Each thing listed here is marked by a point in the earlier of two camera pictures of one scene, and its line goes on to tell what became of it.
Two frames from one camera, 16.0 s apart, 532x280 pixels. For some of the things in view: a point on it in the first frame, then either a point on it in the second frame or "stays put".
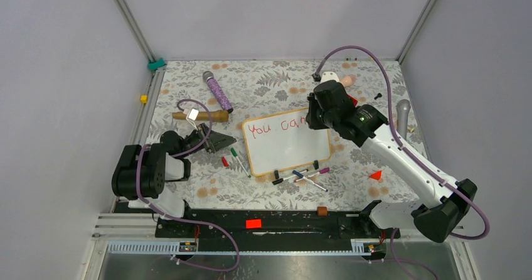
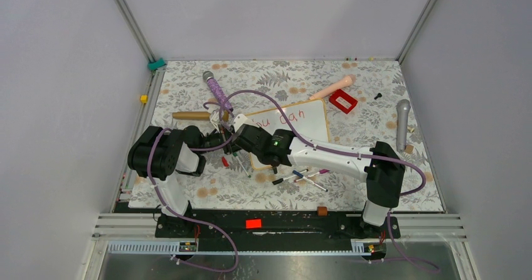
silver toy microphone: x=403 y=107 stays put
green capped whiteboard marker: x=234 y=153 stays put
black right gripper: x=313 y=122 -> x=261 y=129
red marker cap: x=224 y=161 stays put
